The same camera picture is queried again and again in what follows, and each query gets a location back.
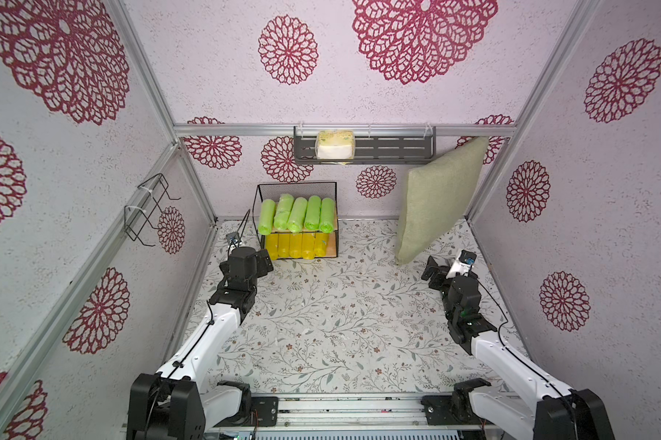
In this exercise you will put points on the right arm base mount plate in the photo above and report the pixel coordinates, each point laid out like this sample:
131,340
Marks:
449,409

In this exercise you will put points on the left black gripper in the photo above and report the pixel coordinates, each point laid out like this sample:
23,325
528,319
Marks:
263,263

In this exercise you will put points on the yellow bag roll front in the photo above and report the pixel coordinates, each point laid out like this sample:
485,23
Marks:
271,246

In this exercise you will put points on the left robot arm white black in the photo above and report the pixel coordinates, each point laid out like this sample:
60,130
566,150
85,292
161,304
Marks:
168,404

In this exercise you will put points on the white yellow sponge block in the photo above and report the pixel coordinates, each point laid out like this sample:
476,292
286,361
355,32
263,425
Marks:
335,145

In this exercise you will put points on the grey wall mounted rack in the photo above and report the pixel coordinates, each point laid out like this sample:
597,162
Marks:
407,149

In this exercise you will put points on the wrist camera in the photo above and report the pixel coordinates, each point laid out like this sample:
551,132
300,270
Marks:
234,240
463,264

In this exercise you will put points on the green cushion pillow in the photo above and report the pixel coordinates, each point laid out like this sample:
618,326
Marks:
436,196

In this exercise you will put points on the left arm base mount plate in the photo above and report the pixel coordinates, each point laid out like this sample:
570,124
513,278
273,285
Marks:
258,412

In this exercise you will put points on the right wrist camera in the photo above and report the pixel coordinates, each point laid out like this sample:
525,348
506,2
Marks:
463,264

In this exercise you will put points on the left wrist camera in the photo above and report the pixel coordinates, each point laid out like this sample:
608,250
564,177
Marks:
234,240

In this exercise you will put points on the green bag roll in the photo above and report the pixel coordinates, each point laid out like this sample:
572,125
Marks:
266,218
327,216
296,217
283,211
312,217

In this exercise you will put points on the black wire wooden shelf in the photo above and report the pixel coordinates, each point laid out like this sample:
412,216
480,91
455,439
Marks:
323,189

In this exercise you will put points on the yellow bag roll top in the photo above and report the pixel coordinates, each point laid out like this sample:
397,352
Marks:
321,245

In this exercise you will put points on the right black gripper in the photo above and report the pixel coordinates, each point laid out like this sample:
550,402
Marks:
436,269

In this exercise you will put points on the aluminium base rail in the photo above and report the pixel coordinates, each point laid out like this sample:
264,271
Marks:
347,411

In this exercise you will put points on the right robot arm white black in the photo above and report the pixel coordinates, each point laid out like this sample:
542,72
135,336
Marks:
543,407

